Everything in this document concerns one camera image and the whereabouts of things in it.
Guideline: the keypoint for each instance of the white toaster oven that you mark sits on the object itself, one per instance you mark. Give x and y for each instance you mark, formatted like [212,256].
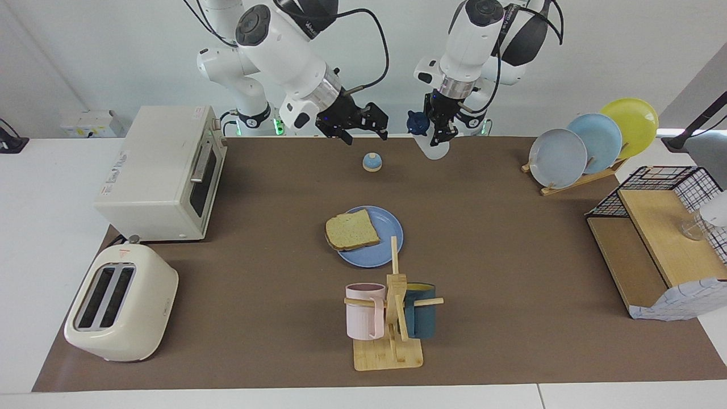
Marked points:
[153,193]

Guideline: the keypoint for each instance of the light blue plate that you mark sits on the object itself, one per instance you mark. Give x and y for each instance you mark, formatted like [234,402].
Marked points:
[599,139]

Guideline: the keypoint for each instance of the grey plate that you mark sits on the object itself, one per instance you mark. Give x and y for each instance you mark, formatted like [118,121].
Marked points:
[559,159]

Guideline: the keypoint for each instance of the teal mug yellow inside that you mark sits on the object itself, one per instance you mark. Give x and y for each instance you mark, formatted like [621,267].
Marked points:
[423,321]

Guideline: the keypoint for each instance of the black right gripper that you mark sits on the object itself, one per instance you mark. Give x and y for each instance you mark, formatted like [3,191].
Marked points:
[341,116]

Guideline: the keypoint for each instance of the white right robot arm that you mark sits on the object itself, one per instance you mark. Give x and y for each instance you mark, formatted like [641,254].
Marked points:
[284,51]

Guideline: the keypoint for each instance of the blue service bell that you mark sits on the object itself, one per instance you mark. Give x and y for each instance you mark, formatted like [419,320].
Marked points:
[372,163]

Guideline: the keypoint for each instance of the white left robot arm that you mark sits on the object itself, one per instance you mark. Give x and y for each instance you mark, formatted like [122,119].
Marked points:
[471,40]

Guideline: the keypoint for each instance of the white power socket box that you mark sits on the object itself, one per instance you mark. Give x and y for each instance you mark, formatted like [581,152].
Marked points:
[85,122]

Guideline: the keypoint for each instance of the wooden shelf box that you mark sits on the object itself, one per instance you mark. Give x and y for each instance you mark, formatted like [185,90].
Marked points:
[659,238]

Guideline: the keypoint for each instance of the pink mug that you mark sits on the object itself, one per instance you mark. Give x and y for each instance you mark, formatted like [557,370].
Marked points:
[363,318]

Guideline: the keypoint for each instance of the wooden mug rack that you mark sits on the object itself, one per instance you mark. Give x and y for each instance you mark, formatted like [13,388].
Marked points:
[392,355]

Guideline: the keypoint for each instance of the wooden dish rack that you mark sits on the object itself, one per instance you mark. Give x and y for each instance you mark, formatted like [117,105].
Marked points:
[568,184]

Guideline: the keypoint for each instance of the black clamp object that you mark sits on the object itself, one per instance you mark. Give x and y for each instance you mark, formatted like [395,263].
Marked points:
[8,142]

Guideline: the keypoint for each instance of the brown table mat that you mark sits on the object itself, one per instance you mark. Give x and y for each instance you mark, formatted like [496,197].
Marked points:
[255,284]

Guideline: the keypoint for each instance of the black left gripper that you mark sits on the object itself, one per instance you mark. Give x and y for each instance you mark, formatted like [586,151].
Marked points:
[444,108]

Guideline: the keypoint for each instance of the yellow plate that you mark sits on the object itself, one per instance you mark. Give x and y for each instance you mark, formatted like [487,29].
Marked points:
[636,125]

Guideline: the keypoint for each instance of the blue round plate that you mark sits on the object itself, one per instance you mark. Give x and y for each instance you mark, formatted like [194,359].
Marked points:
[375,255]

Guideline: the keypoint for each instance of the black stand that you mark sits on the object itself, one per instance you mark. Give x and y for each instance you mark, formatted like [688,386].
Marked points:
[698,122]

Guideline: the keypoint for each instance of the toasted bread slice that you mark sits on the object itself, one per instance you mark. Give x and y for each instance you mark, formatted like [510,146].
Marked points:
[352,230]

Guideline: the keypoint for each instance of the clear glass cup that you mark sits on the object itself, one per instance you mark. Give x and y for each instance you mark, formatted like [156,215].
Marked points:
[694,230]

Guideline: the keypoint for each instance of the white rounded object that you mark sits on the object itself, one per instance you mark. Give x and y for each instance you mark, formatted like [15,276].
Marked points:
[717,210]

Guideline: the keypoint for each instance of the white bottle blue cap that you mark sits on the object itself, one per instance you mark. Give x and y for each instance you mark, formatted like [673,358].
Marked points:
[434,150]

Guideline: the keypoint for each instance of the cream two-slot toaster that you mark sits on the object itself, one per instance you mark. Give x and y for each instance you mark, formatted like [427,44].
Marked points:
[147,307]

